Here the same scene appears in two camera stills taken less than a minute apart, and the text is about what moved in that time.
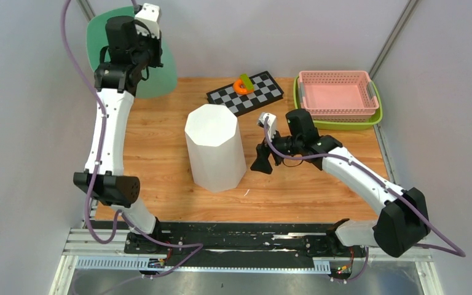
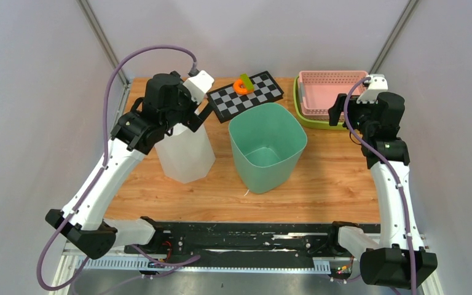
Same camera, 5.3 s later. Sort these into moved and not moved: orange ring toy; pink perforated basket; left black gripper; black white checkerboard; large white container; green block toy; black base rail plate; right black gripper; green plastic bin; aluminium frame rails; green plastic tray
Moved: large white container; right black gripper; left black gripper; green plastic bin
Not moved: green block toy; orange ring toy; black white checkerboard; aluminium frame rails; pink perforated basket; black base rail plate; green plastic tray
